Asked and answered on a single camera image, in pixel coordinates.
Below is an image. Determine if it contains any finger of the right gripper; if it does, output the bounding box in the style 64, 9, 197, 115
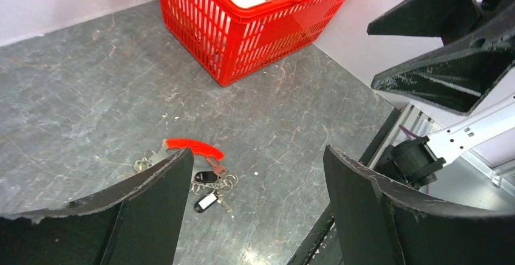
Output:
370, 4, 514, 115
367, 0, 483, 45

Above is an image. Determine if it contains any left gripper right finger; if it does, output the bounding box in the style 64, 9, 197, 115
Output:
339, 151, 514, 264

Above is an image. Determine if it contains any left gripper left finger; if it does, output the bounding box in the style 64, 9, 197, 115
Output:
1, 148, 194, 264

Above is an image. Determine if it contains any black key tag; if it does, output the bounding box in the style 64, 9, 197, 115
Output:
194, 192, 232, 213

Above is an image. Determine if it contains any keyring bunch with tags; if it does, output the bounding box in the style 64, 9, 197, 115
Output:
133, 138, 239, 203

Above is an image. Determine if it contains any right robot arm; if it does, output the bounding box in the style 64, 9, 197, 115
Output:
367, 0, 514, 189

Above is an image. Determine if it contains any red plastic basket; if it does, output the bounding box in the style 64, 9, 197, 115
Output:
159, 0, 345, 86

